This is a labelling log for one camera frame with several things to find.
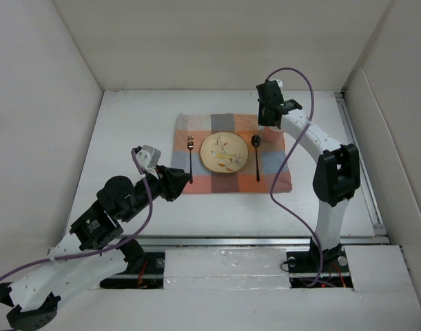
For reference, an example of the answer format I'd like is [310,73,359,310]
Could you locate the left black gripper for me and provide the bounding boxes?
[123,164,192,222]

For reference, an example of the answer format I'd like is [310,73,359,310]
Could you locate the black metal spoon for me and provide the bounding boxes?
[251,134,261,182]

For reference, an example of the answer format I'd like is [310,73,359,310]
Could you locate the dark metal fork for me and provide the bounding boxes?
[187,136,194,183]

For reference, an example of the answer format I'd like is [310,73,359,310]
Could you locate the beige bird pattern plate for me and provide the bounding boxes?
[200,132,249,174]

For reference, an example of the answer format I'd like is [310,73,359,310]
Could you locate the pink ceramic mug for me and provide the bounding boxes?
[263,126,283,143]

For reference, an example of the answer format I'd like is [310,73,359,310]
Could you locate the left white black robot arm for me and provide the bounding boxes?
[0,166,191,330]

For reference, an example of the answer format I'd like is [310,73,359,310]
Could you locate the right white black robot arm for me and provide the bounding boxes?
[256,80,360,273]

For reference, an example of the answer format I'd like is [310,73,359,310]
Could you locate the checkered orange blue placemat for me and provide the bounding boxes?
[171,113,292,194]

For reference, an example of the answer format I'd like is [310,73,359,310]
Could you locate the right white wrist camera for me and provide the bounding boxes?
[274,79,283,88]

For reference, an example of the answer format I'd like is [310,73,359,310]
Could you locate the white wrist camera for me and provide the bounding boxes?
[274,79,283,88]
[131,145,161,177]

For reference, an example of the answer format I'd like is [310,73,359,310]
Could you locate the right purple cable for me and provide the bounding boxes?
[265,67,323,288]

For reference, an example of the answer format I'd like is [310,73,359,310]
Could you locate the purple cable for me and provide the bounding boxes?
[265,67,323,288]
[0,148,153,331]

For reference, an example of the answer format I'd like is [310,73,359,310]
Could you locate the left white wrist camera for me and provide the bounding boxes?
[131,145,161,177]

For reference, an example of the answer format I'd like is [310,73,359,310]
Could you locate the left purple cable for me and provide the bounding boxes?
[0,148,153,331]

